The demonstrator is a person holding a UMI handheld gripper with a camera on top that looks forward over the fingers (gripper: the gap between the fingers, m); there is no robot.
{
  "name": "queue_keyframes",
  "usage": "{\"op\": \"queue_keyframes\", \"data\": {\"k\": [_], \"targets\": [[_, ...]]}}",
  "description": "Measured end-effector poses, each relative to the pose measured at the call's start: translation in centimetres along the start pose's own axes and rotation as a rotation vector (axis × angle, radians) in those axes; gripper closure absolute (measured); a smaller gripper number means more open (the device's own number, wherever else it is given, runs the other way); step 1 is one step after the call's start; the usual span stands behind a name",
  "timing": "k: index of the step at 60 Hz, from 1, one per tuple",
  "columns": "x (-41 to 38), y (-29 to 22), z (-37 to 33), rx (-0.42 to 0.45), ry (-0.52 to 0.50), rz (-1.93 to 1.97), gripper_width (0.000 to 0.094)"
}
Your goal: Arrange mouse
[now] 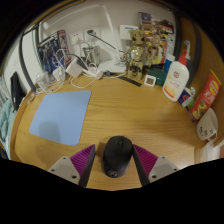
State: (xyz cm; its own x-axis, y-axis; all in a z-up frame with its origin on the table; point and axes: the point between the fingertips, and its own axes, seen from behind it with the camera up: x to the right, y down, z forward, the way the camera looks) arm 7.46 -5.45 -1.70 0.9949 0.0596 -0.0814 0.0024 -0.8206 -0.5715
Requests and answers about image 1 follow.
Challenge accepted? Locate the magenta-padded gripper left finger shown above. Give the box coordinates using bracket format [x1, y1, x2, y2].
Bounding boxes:
[47, 143, 97, 188]

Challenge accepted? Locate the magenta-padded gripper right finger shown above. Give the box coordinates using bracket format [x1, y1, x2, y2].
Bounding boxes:
[132, 143, 180, 187]

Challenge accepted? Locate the black computer mouse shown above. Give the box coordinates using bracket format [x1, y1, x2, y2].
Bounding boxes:
[101, 135, 134, 179]

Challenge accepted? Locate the light blue mouse pad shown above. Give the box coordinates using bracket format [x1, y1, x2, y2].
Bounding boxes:
[28, 89, 93, 146]

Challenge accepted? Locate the clear plastic container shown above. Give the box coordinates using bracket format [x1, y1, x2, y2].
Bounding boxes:
[199, 139, 224, 163]

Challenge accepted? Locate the white mug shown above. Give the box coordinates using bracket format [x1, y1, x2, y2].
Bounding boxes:
[196, 107, 219, 141]

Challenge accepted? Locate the teal cloth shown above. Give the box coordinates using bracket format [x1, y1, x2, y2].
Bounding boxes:
[0, 99, 18, 148]

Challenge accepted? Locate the yellow red chips can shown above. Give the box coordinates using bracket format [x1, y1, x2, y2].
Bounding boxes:
[190, 69, 222, 122]

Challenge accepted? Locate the white red-capped lotion bottle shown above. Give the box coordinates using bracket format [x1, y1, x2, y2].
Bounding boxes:
[162, 49, 190, 102]

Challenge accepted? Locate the small white clock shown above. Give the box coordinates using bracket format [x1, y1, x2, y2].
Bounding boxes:
[143, 74, 157, 88]

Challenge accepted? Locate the clear plastic cup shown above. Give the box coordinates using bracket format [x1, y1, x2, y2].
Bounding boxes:
[35, 72, 51, 90]

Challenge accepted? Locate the black bag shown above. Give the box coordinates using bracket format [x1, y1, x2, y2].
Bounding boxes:
[10, 71, 27, 111]

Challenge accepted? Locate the dark green round container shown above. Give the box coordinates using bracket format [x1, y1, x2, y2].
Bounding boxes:
[148, 67, 168, 87]

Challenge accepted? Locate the small white charger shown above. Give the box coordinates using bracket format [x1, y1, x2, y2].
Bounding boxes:
[53, 68, 66, 83]

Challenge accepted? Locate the large white power adapter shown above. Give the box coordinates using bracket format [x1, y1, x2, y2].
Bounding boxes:
[65, 59, 83, 79]

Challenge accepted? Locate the white power strip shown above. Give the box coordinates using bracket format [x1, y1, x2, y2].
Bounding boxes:
[83, 66, 104, 80]

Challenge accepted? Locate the metal cup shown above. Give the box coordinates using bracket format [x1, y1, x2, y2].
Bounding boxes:
[82, 46, 101, 66]

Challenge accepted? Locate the robot model kit box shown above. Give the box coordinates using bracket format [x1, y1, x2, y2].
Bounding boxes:
[36, 29, 72, 75]

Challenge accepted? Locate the tan robot figurine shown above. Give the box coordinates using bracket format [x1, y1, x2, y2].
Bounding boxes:
[123, 29, 148, 81]

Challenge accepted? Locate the colourful printed box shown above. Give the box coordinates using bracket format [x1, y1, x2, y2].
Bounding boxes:
[138, 11, 176, 44]

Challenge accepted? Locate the white cable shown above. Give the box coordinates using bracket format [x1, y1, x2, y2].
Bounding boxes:
[68, 71, 129, 90]

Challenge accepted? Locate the white wall outlet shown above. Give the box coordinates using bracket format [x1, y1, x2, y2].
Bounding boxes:
[70, 31, 84, 46]
[83, 28, 101, 44]

